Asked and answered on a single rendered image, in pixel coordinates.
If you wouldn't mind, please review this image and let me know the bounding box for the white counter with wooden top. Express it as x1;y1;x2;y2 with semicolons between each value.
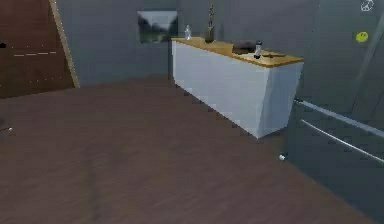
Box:
171;36;305;140

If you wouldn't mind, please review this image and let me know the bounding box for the dark brown pan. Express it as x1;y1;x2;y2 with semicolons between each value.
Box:
231;40;258;56

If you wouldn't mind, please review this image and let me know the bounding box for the dark vase with twigs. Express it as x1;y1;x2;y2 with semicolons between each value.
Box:
204;0;216;44

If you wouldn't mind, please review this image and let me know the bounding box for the black and white shaker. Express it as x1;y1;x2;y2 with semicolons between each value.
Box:
253;40;263;60

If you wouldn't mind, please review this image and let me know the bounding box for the framed landscape picture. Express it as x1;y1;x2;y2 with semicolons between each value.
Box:
136;10;179;45

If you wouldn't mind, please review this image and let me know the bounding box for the brown wooden utensil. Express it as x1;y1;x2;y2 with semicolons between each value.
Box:
261;52;287;59

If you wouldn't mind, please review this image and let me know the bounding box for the dark grey fridge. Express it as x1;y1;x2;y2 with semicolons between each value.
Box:
284;0;384;224

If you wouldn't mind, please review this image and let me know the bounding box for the brown wooden door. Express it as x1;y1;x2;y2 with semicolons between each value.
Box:
0;0;81;100

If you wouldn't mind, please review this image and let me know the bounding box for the yellow round fridge magnet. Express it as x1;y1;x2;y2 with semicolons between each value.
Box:
355;31;370;44

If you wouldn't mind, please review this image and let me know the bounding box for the white outline fridge magnet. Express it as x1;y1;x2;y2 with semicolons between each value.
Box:
360;0;375;12

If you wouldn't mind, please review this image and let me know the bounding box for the silver fridge handle bar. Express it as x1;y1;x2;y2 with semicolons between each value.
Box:
299;118;384;164

